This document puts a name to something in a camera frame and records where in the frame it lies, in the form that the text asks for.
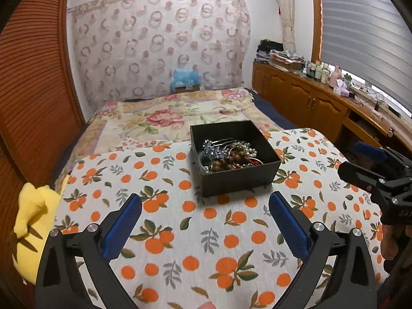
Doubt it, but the person's right hand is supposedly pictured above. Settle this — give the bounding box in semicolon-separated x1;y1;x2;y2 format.
381;222;404;262

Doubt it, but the brown wooden bead bracelet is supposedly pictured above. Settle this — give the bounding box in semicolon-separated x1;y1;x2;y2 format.
209;153;249;172

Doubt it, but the wooden cabinet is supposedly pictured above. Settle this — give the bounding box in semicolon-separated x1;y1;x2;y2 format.
251;61;412;156

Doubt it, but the stack of folded clothes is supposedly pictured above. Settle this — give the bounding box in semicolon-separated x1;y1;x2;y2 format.
254;39;308;72

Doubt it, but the beige window curtain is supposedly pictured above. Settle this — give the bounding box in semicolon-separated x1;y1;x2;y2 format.
274;0;296;51

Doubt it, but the ring pattern wall curtain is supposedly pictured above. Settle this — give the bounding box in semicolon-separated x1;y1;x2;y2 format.
71;0;252;110

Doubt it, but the grey window blind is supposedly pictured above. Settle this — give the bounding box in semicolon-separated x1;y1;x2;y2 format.
318;0;412;118

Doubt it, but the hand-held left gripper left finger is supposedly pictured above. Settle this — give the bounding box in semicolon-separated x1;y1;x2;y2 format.
35;193;144;309

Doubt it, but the tangle of cables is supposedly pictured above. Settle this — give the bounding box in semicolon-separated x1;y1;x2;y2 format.
350;85;404;117

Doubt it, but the floral quilt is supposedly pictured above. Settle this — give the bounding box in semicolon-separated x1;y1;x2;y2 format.
55;88;279;181

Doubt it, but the group of cosmetic bottles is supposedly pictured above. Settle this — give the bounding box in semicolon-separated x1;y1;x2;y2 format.
302;61;333;83

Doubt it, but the pink bottle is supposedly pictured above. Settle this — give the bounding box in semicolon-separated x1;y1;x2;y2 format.
329;65;343;87

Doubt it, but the brown slatted wardrobe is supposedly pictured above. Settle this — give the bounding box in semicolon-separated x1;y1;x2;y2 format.
0;0;88;309

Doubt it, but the pearl bead necklace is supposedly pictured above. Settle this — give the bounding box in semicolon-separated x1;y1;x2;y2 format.
236;141;259;160

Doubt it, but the pink tissue pack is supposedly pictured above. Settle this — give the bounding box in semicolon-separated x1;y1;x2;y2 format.
332;81;351;97

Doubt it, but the yellow plush toy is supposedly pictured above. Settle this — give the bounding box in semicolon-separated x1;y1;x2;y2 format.
12;174;70;286

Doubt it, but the dark blue bed sheet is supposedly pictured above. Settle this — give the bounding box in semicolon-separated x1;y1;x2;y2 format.
250;89;301;133

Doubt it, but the silver flower hair comb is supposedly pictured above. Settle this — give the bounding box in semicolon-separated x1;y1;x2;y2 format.
202;138;243;162

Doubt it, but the orange fruit print blanket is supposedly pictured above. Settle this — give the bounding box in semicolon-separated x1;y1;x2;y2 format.
53;128;392;309

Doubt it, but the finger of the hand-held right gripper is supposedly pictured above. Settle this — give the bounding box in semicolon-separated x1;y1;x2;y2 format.
355;140;412;175
337;160;387;193

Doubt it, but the black jewelry box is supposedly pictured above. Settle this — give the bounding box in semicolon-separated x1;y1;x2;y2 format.
190;120;282;198

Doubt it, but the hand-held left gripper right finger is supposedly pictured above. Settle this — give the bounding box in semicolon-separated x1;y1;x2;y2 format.
268;191;378;309

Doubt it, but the blue plush toy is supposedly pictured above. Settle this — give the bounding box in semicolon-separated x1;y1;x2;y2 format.
169;68;201;91

